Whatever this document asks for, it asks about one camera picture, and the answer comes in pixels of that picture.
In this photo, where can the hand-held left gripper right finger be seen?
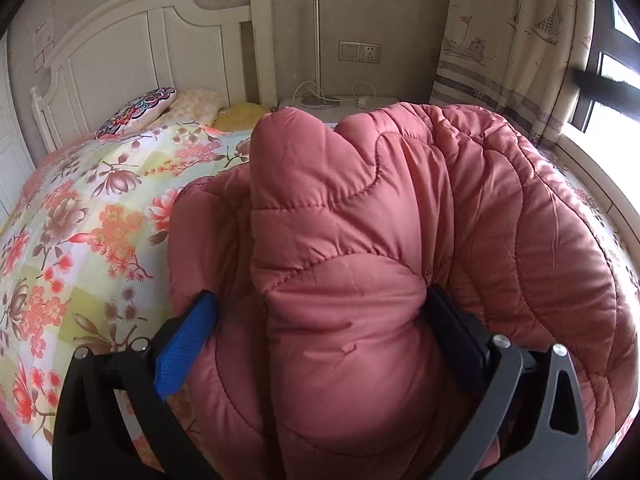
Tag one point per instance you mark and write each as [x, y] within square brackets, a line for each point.
[452, 332]

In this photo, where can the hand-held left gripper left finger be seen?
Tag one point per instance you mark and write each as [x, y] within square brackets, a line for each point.
[187, 340]

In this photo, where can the pink quilted jacket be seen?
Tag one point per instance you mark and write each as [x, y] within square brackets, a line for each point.
[400, 270]

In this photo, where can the floral bed sheet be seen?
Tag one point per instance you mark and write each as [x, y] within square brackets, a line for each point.
[90, 240]

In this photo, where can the yellow floral pillow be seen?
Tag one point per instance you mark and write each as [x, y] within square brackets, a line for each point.
[240, 116]

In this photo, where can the cream plush pillow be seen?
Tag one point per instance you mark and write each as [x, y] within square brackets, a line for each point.
[197, 105]

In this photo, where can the patterned red blue pillow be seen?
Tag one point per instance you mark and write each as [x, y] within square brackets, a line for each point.
[137, 110]

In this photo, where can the white charger adapter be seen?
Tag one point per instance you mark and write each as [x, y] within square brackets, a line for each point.
[369, 101]

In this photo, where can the white nightstand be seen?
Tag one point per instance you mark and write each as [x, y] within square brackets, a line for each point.
[325, 105]

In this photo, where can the white wooden headboard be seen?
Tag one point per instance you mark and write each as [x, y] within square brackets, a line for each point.
[150, 55]

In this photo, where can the beige sailboat print curtain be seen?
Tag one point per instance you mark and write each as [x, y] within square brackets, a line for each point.
[515, 45]

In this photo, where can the silver lamp pole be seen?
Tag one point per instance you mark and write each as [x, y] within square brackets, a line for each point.
[316, 50]

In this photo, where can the wall socket panel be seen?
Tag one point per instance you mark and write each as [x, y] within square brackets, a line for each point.
[359, 52]

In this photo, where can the window frame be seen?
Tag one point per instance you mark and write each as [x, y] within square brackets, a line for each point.
[607, 60]

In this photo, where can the wall paper notice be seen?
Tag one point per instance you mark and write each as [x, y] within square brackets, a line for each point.
[44, 42]

